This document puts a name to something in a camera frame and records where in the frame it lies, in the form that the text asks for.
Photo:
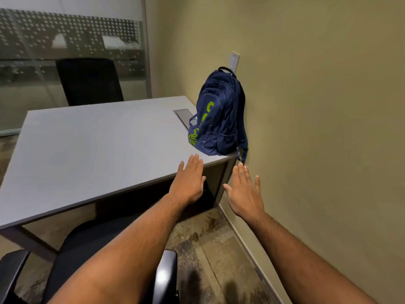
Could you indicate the black office chair with armrests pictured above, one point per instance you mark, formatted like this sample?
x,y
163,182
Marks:
x,y
79,243

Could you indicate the navy blue backpack green print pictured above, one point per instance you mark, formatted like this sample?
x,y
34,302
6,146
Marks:
x,y
218,117

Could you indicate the black high-back office chair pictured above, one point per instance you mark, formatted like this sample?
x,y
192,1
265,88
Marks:
x,y
90,80

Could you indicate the person's right hand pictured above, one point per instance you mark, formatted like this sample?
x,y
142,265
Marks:
x,y
245,197

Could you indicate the person's left hand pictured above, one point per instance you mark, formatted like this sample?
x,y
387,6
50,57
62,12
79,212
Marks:
x,y
187,186

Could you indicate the frosted dotted glass partition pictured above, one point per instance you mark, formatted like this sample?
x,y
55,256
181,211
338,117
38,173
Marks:
x,y
38,60

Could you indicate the person's left middle finger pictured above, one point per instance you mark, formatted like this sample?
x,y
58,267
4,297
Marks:
x,y
194,166

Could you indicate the person's right little finger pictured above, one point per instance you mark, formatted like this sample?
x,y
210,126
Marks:
x,y
257,184

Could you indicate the person's right thumb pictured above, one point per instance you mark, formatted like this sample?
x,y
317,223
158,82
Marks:
x,y
227,189

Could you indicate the white wall plate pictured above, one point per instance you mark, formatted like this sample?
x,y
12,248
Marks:
x,y
234,60

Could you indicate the person's left thumb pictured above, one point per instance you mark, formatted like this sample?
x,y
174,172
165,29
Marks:
x,y
203,184

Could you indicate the person's right forearm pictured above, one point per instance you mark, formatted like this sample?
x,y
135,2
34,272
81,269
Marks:
x,y
297,262

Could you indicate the person's left forearm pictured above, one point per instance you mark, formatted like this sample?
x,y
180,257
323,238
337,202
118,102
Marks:
x,y
126,250

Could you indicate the person's right middle finger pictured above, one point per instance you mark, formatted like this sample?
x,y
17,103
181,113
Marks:
x,y
241,174

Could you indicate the grey office desk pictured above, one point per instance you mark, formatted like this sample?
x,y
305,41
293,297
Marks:
x,y
95,145

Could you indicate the person's left little finger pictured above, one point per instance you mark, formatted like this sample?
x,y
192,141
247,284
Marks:
x,y
180,170

